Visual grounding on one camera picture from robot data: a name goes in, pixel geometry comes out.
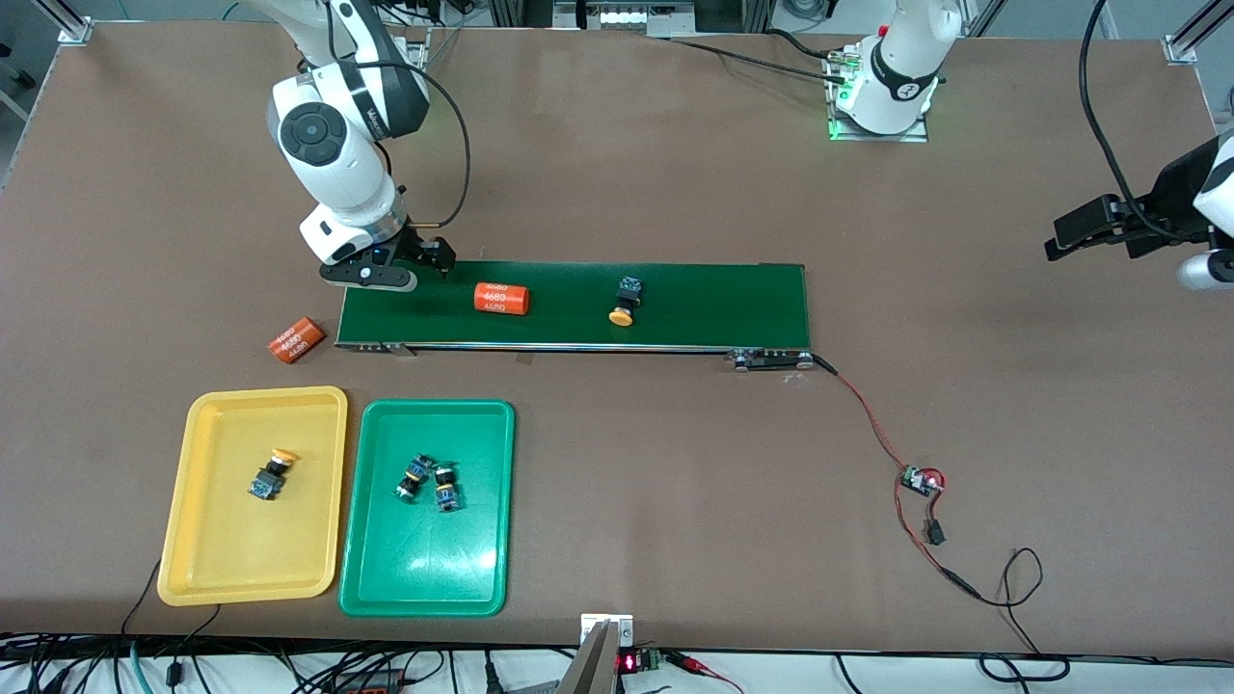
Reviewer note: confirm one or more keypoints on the green conveyor belt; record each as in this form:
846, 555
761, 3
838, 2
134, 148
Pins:
694, 308

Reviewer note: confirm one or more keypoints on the yellow push button switch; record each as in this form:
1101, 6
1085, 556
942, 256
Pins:
270, 480
629, 294

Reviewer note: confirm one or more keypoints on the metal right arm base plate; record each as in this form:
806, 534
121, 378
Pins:
420, 48

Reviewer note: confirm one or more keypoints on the aluminium corner bracket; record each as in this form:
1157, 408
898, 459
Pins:
75, 27

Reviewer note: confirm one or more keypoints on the green plastic tray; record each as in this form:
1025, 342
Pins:
424, 559

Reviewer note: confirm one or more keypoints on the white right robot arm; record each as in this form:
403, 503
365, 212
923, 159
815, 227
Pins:
337, 145

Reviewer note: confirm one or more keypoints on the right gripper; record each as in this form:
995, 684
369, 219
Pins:
421, 248

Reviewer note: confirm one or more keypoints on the green push button switch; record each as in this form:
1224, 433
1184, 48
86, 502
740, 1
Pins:
446, 493
413, 477

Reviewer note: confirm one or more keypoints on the aluminium frame profile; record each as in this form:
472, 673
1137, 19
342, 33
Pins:
1191, 39

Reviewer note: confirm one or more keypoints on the grey equipment with lights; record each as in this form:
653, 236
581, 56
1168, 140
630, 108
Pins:
627, 14

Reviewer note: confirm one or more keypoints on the red alligator clip lead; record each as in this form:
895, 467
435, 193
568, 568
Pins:
699, 665

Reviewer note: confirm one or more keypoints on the yellow plastic tray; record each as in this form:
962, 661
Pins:
222, 540

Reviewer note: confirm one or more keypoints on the orange cylindrical battery cell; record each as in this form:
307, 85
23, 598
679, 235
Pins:
297, 339
501, 299

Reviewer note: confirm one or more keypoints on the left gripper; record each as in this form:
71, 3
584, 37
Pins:
1149, 214

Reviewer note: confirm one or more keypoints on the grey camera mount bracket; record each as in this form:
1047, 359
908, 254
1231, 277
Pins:
593, 660

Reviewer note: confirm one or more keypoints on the small red LED display module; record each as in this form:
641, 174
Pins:
631, 662

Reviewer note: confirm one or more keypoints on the small controller circuit board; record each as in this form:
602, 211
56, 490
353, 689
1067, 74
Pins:
918, 480

